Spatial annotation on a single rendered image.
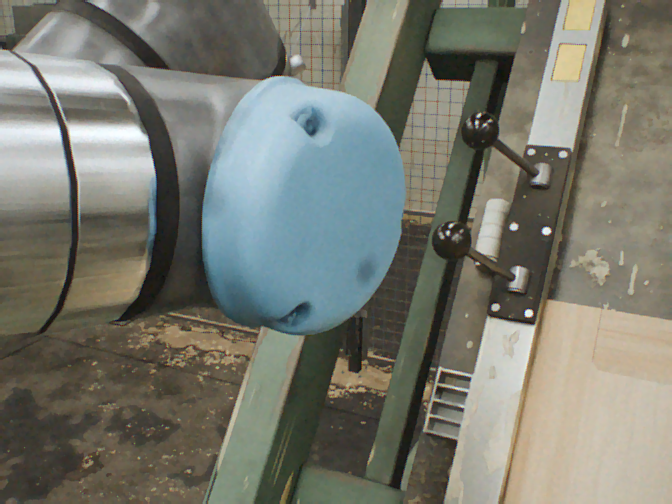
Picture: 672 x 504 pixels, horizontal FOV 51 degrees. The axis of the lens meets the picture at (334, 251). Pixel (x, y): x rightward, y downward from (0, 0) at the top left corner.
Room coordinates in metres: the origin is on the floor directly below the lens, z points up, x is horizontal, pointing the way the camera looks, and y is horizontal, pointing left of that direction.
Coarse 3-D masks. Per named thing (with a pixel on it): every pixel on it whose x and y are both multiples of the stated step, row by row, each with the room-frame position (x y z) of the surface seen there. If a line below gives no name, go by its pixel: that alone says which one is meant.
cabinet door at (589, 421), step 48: (576, 336) 0.65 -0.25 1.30; (624, 336) 0.64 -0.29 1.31; (528, 384) 0.63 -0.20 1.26; (576, 384) 0.62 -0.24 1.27; (624, 384) 0.61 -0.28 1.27; (528, 432) 0.60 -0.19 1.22; (576, 432) 0.59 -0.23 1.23; (624, 432) 0.58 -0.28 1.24; (528, 480) 0.57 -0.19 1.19; (576, 480) 0.56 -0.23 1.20; (624, 480) 0.55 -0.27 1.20
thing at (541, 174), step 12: (468, 120) 0.70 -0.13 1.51; (480, 120) 0.69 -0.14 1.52; (492, 120) 0.70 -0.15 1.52; (468, 132) 0.69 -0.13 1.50; (480, 132) 0.69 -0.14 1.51; (492, 132) 0.69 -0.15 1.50; (468, 144) 0.70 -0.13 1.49; (480, 144) 0.69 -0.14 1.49; (492, 144) 0.70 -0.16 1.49; (504, 144) 0.72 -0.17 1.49; (516, 156) 0.72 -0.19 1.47; (528, 168) 0.73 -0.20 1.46; (540, 168) 0.74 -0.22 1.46; (552, 168) 0.74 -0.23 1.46; (540, 180) 0.73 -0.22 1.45
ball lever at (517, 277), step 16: (448, 224) 0.63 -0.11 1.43; (432, 240) 0.64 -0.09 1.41; (448, 240) 0.62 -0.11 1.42; (464, 240) 0.62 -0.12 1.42; (448, 256) 0.62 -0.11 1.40; (480, 256) 0.65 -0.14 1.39; (496, 272) 0.66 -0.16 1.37; (512, 272) 0.67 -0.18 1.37; (528, 272) 0.68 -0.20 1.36; (512, 288) 0.67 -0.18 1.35
